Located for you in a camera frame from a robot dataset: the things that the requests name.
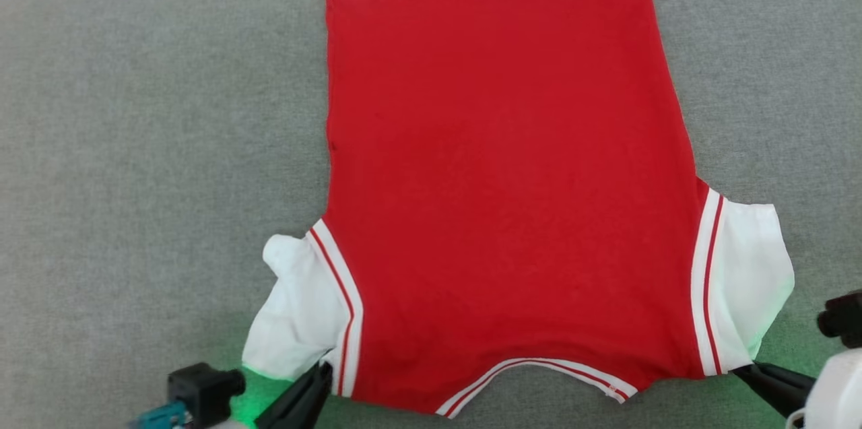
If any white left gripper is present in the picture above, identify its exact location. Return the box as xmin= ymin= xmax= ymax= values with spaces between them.
xmin=199 ymin=362 xmax=335 ymax=429

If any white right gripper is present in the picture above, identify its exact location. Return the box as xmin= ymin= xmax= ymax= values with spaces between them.
xmin=731 ymin=347 xmax=862 ymax=429

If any red and white t-shirt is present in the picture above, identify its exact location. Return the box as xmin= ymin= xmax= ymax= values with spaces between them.
xmin=241 ymin=0 xmax=796 ymax=420

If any grey fabric sofa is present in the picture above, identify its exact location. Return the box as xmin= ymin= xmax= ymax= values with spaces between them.
xmin=0 ymin=0 xmax=862 ymax=429

